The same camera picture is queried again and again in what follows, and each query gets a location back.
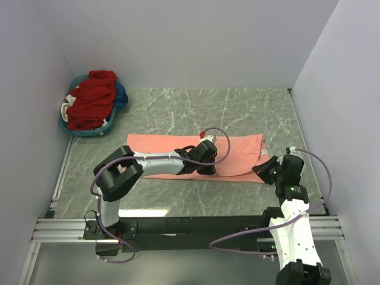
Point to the pink t shirt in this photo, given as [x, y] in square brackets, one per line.
[245, 153]

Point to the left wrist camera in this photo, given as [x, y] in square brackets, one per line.
[204, 137]

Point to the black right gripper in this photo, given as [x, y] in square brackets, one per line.
[268, 168]

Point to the blue t shirt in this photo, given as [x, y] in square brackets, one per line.
[121, 99]

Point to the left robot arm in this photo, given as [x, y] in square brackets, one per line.
[116, 175]

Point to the black base beam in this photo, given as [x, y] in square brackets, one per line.
[176, 233]

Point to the white t shirt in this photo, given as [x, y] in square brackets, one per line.
[69, 101]

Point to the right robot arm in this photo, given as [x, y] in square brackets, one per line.
[289, 223]

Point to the aluminium rail frame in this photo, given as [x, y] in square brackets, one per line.
[66, 230]

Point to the red t shirt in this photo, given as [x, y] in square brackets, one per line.
[93, 101]

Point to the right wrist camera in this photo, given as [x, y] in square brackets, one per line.
[292, 151]

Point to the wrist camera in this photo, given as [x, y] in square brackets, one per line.
[292, 151]
[204, 137]

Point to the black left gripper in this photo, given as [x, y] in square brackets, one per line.
[208, 167]

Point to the teal laundry basket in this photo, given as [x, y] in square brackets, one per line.
[98, 132]

